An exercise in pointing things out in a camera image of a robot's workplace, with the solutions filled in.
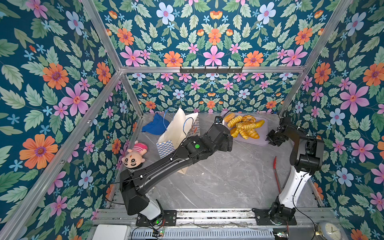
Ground smooth yellow oval bread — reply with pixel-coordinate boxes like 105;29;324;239
254;120;265;129

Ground red silicone tongs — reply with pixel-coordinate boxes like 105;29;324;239
273;156;282;194

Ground lilac plastic tray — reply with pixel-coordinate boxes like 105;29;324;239
222;112;268;146

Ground large braided bread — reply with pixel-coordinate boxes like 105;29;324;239
236;122;257;130

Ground blue checkered paper bag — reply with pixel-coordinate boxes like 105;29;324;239
156;108;200;159

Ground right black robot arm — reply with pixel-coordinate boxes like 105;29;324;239
267;117;325;224

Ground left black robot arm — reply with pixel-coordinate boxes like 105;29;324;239
120;123;233;221

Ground round sugared bread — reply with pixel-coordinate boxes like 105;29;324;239
224;113;236;123

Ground alarm clock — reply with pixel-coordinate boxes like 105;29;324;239
315;222;343;240

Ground plush doll pink shirt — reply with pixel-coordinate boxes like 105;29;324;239
122;141;148;170

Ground white box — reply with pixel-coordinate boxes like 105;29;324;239
91;225;131;240

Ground ring pretzel bread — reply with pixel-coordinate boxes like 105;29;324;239
242;115;256;124

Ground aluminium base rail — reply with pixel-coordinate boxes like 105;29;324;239
92;207;337;229

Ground black hook rail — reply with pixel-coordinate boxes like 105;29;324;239
179;66;243;75

